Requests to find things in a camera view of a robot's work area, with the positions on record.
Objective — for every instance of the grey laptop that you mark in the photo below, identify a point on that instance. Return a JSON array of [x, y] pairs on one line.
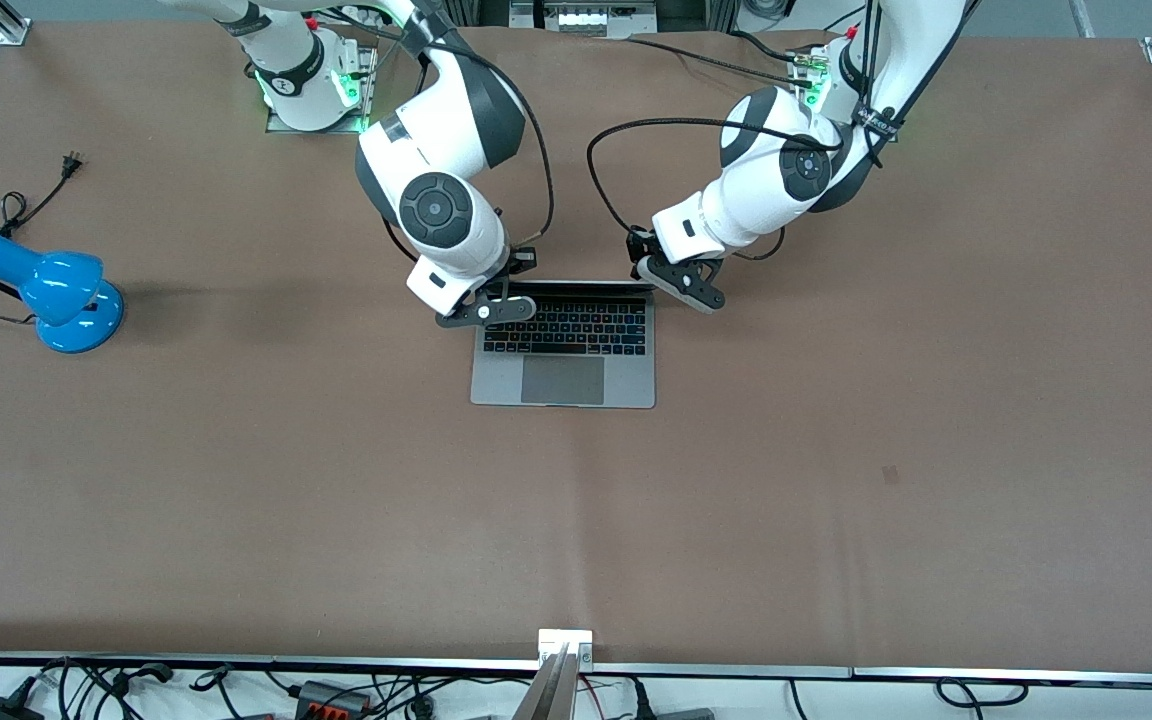
[[563, 380]]

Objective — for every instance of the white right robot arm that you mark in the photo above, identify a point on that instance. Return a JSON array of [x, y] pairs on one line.
[[446, 130]]

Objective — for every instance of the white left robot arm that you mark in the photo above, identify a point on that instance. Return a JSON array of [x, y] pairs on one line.
[[746, 210]]

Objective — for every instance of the white power strip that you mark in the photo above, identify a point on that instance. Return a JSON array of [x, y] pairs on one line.
[[586, 18]]

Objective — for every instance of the brown table cover sheet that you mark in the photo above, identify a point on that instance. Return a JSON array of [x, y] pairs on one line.
[[836, 500]]

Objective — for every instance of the metal table edge strip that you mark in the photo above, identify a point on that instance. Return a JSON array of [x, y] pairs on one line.
[[736, 670]]

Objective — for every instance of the blue desk lamp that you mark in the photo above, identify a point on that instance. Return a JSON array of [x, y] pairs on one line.
[[61, 285]]

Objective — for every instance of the orange black connector block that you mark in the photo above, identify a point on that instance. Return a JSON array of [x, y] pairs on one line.
[[331, 697]]

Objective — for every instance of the black plug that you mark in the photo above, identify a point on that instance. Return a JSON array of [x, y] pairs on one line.
[[641, 705]]

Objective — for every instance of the grey box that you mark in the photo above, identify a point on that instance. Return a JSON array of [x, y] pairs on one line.
[[686, 714]]

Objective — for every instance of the black power adapter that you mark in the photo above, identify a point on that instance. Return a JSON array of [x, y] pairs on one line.
[[1, 710]]

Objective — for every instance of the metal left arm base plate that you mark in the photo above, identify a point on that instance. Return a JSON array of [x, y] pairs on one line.
[[804, 75]]

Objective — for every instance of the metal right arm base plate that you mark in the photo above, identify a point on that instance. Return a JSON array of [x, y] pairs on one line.
[[368, 80]]

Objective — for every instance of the white mounting bracket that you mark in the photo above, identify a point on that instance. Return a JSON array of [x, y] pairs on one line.
[[551, 640]]

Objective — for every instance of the aluminium camera mount bar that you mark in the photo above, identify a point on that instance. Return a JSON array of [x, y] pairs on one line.
[[548, 695]]

